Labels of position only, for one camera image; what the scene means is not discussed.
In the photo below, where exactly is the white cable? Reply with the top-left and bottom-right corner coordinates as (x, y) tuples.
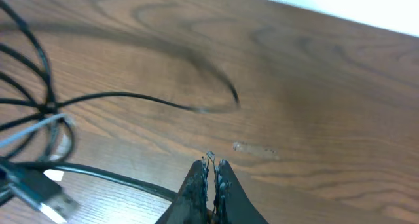
(0, 112), (76, 182)

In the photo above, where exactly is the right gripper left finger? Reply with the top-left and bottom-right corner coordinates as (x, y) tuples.
(156, 160), (208, 224)

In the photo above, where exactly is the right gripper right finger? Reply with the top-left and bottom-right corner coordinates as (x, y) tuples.
(214, 160), (268, 224)

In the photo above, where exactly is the black cable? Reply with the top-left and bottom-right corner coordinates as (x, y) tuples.
(0, 0), (242, 224)

